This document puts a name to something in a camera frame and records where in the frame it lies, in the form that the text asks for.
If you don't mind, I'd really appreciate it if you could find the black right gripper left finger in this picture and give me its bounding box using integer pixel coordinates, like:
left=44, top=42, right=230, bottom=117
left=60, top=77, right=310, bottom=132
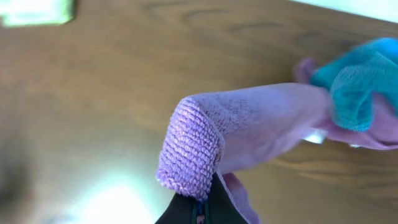
left=155, top=194, right=198, bottom=224

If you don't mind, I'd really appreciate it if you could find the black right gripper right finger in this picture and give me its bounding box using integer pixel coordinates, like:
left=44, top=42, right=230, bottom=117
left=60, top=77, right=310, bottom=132
left=204, top=173, right=248, bottom=224

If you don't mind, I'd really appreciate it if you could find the purple microfiber cloth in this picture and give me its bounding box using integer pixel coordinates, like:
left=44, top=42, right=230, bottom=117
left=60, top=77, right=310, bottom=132
left=156, top=83, right=328, bottom=223

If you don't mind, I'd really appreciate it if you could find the purple cloth in pile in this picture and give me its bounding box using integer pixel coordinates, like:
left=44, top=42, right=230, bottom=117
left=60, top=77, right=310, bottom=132
left=294, top=58, right=397, bottom=150

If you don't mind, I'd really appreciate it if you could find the blue microfiber cloth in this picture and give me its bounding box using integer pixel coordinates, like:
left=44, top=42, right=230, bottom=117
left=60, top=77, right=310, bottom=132
left=310, top=38, right=397, bottom=131

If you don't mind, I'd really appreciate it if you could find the folded green cloth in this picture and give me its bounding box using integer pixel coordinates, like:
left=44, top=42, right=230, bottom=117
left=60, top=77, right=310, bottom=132
left=1, top=0, right=76, bottom=27

